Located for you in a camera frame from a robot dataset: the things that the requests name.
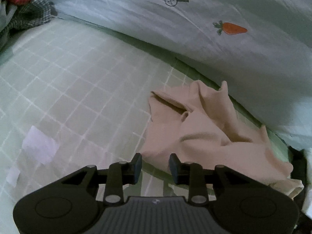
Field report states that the pink beige garment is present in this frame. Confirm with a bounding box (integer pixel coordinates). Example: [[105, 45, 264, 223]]
[[140, 80, 304, 198]]

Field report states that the light blue carrot-print duvet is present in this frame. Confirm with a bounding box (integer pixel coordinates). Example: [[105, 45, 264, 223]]
[[49, 0, 311, 149]]

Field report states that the grey checked cloth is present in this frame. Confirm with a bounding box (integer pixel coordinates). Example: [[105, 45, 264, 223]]
[[1, 0, 52, 49]]

